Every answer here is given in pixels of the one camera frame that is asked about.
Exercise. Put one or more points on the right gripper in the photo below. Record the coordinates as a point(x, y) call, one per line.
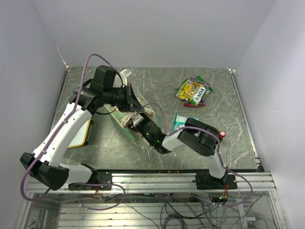
point(136, 128)

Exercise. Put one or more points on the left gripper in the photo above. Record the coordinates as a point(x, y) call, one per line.
point(133, 103)

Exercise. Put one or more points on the green printed paper bag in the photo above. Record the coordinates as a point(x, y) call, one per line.
point(121, 121)

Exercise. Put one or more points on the teal mint snack packet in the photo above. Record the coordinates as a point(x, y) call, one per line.
point(179, 121)

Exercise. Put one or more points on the purple candy packet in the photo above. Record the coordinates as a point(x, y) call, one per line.
point(190, 105)

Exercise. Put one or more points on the green yellow candy packet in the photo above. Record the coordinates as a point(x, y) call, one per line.
point(201, 80)

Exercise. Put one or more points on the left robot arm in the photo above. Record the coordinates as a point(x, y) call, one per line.
point(44, 164)

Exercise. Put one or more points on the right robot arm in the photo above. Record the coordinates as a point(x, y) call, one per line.
point(200, 137)

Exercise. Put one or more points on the red black stamp knob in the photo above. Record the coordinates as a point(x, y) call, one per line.
point(222, 135)

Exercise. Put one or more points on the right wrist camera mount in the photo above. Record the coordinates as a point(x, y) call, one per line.
point(136, 120)

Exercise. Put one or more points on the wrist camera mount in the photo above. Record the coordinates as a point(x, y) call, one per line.
point(136, 120)
point(124, 75)

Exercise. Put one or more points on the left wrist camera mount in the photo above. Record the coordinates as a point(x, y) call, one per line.
point(124, 75)

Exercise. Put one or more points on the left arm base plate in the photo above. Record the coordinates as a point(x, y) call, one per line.
point(101, 180)

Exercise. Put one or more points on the small whiteboard yellow frame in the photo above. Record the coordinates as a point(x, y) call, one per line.
point(82, 136)

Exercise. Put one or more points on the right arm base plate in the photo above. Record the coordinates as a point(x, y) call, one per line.
point(205, 181)

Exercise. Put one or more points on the aluminium frame rail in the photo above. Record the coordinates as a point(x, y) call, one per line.
point(162, 183)

